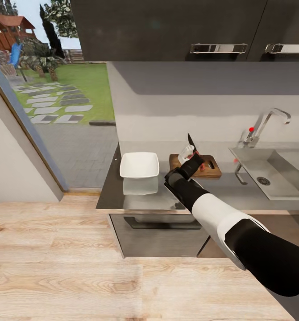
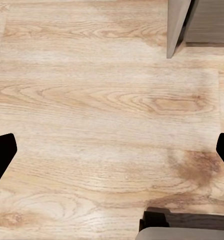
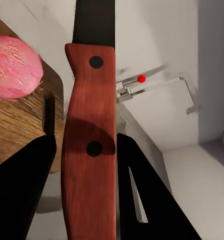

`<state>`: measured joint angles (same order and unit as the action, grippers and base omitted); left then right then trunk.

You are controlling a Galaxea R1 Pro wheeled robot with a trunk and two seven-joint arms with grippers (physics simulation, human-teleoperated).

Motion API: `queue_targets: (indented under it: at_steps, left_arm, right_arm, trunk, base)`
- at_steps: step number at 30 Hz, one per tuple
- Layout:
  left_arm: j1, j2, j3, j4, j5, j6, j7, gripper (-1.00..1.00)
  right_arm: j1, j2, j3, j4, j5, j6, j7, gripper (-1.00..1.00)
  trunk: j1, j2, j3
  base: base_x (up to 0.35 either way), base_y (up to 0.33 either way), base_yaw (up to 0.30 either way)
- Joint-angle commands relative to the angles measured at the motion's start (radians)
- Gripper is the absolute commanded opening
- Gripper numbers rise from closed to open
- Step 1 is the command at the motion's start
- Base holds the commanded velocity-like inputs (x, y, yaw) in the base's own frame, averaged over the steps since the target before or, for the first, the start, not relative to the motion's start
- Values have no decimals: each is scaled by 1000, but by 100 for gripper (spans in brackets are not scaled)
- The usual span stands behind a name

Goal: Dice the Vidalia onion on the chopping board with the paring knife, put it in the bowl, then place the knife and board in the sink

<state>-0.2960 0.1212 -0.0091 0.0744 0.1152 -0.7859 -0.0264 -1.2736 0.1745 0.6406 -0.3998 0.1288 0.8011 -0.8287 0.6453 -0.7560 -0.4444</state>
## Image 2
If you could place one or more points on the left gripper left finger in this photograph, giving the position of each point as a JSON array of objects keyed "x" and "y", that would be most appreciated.
[{"x": 8, "y": 149}]

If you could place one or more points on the dishwasher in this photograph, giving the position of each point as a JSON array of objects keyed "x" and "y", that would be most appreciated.
[{"x": 204, "y": 22}]

